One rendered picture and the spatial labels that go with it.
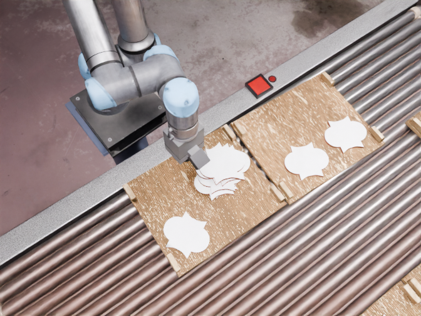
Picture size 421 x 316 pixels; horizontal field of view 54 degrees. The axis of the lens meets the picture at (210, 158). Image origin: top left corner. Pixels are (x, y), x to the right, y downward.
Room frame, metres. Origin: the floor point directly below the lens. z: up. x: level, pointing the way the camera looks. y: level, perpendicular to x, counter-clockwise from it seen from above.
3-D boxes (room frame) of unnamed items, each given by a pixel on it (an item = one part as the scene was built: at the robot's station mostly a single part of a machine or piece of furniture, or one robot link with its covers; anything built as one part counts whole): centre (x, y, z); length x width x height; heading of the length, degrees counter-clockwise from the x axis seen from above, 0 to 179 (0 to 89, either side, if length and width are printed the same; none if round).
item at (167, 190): (0.45, 0.02, 0.93); 0.41 x 0.35 x 0.02; 125
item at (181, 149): (0.47, 0.06, 1.25); 0.12 x 0.09 x 0.16; 42
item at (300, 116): (0.68, -0.33, 0.93); 0.41 x 0.35 x 0.02; 123
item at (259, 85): (0.88, -0.18, 0.92); 0.06 x 0.06 x 0.01; 36
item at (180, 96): (0.50, 0.07, 1.41); 0.09 x 0.08 x 0.11; 24
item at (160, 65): (0.58, 0.12, 1.40); 0.11 x 0.11 x 0.08; 24
